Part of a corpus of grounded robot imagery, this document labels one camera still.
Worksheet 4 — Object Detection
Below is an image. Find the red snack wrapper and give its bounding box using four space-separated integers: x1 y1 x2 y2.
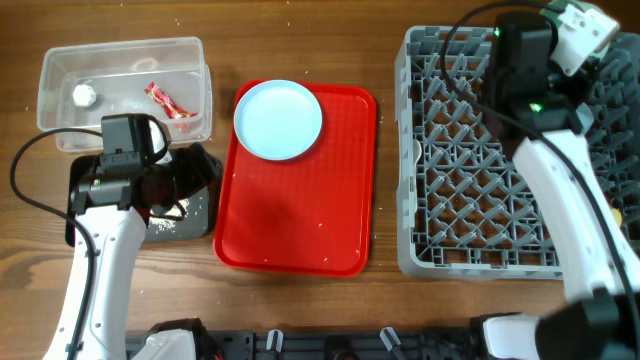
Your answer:
144 82 197 119

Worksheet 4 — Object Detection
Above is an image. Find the light blue plate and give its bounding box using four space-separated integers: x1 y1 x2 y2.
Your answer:
234 80 323 161

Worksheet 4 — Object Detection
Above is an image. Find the yellow plastic cup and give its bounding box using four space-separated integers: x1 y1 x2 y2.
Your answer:
611 208 623 227

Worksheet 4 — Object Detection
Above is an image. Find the white plastic spoon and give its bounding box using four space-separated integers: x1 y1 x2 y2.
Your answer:
412 139 422 170

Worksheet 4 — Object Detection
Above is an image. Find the light blue bowl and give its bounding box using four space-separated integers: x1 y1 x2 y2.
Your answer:
576 103 594 135

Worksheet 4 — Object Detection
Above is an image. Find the green bowl with rice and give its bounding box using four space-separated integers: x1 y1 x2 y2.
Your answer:
539 0 590 24

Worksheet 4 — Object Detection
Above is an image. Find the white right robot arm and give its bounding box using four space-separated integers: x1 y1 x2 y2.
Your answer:
480 4 639 359

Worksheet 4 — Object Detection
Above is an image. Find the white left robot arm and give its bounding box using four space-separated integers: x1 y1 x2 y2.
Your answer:
44 205 216 359

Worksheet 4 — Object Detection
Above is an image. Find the grey dishwasher rack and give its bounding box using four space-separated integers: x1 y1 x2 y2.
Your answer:
394 26 639 280

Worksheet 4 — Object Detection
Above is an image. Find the white rice pile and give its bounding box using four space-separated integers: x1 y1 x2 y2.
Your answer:
149 199 190 234

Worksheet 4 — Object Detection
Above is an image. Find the black tray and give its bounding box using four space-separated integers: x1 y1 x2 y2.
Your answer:
65 155 220 247

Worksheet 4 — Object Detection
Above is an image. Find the crumpled white paper ball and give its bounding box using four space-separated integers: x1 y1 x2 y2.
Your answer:
72 84 98 108

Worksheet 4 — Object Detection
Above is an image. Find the clear plastic storage box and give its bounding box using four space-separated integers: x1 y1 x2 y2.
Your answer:
37 37 213 144

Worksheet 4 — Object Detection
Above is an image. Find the red plastic tray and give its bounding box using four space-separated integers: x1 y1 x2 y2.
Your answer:
213 83 377 277

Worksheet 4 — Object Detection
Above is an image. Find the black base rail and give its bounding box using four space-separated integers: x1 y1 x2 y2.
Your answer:
125 316 518 360

